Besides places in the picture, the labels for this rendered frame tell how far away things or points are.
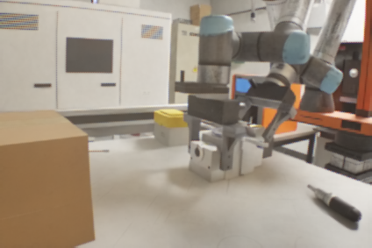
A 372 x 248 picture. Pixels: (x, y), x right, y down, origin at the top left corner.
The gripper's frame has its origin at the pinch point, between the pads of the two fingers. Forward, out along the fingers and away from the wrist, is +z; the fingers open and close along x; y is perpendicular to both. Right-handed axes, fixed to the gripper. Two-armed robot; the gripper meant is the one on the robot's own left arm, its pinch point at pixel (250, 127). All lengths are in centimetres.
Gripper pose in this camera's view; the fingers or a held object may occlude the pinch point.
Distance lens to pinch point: 68.7
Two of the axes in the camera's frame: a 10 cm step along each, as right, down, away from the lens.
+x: 5.6, 1.5, -8.2
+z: -5.7, 7.9, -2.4
